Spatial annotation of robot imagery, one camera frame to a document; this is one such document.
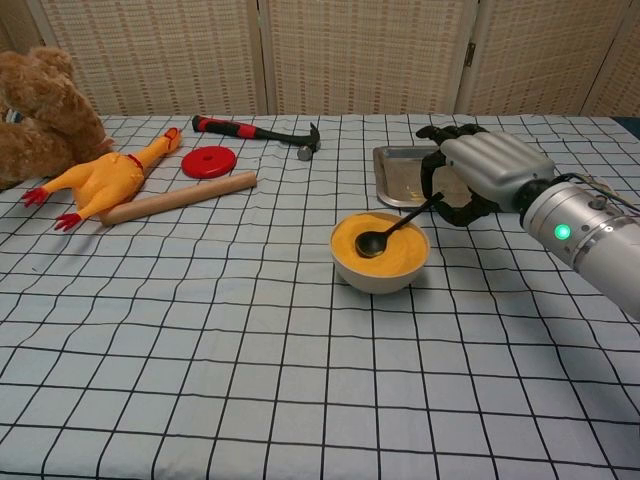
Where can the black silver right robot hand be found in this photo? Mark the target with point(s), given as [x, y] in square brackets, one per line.
[500, 165]

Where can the black spoon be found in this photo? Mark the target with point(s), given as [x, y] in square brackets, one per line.
[370, 245]

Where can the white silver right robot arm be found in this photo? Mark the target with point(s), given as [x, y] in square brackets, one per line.
[585, 235]

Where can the stainless steel tray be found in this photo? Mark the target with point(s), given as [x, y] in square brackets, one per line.
[400, 180]

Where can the orange powder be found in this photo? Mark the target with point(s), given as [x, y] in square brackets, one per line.
[405, 250]

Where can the white bowl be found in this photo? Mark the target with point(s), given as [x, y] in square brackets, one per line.
[380, 282]

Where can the blue padded table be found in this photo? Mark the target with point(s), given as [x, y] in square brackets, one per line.
[629, 125]

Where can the beige folding screen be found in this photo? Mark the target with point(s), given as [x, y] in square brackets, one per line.
[350, 55]

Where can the red black claw hammer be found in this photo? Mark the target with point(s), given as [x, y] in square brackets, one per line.
[235, 129]

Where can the red round disc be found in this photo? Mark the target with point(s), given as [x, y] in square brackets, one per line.
[197, 165]

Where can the wooden rolling stick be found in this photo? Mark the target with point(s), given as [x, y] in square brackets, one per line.
[190, 197]

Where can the light blue checkered tablecloth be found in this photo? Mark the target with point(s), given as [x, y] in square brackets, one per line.
[225, 350]

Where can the yellow rubber chicken toy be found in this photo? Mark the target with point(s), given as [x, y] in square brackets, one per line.
[107, 180]

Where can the brown teddy bear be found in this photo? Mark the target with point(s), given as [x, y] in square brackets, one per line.
[45, 125]

